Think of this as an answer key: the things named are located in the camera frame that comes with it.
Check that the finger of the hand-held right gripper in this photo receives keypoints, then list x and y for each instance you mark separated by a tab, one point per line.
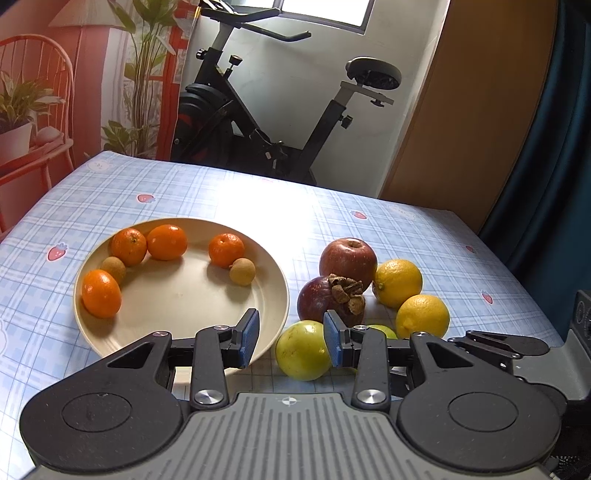
512	346

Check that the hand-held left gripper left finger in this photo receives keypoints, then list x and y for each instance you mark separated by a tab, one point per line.
249	337

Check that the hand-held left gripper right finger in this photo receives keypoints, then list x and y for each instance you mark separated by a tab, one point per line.
332	341

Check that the green jujube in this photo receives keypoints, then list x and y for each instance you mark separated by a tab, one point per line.
302	350
385	331

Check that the dark purple mangosteen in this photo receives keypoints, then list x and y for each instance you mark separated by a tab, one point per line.
318	302

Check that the brown longan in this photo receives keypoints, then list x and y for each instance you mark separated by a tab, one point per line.
114	269
242	272

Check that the cream round plate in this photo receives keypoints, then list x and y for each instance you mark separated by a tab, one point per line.
184	304

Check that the red apple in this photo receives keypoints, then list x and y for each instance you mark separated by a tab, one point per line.
348	261

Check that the yellow lemon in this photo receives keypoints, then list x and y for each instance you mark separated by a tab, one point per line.
398	282
422	316

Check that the orange mandarin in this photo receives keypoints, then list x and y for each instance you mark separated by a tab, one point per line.
101	293
167	242
226	249
129	247

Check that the blue plaid tablecloth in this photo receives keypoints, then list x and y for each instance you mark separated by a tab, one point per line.
231	198

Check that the dark blue curtain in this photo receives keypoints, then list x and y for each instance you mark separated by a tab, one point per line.
554	161

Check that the black exercise bike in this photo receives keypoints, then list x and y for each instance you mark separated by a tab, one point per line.
221	124

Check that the wooden door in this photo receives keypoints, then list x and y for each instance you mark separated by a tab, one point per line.
471	115

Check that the window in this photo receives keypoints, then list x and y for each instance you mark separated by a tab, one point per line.
323	11

